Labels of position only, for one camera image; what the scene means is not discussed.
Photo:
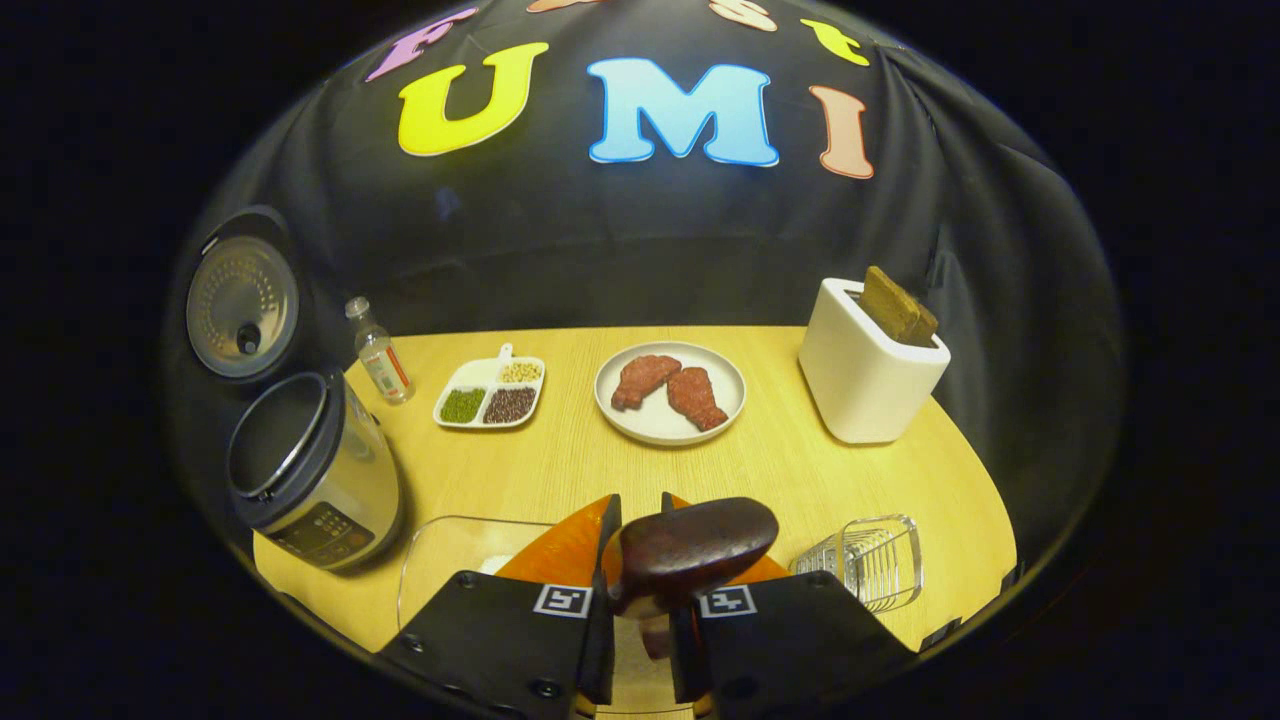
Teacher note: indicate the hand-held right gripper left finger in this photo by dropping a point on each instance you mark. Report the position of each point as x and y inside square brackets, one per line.
[598, 650]

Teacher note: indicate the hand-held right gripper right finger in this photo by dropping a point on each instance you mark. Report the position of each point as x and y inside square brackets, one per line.
[690, 650]

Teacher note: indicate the brown wooden spoon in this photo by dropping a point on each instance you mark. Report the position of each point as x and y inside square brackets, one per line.
[690, 545]

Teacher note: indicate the clear chopstick holder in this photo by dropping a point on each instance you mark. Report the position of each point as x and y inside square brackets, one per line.
[870, 565]

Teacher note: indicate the dark grey rice cooker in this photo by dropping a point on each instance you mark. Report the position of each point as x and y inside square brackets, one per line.
[330, 490]

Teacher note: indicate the clear plastic container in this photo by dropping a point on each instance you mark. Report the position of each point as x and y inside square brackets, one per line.
[450, 560]

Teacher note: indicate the round white plate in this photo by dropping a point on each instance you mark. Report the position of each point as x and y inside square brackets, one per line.
[655, 425]

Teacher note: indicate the red-brown meat piece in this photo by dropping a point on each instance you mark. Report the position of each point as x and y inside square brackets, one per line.
[697, 398]
[642, 378]

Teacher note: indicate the white divided grain dish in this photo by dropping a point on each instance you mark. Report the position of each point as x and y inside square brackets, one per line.
[480, 375]

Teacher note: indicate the white toaster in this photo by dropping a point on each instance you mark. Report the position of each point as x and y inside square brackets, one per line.
[860, 385]

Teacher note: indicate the clear plastic bottle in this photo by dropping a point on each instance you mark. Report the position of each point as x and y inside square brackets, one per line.
[383, 365]

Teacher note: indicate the brown bread slice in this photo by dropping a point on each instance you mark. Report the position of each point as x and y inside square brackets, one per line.
[895, 305]

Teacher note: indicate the black backdrop cloth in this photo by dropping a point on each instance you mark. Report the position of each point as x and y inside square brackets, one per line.
[620, 240]

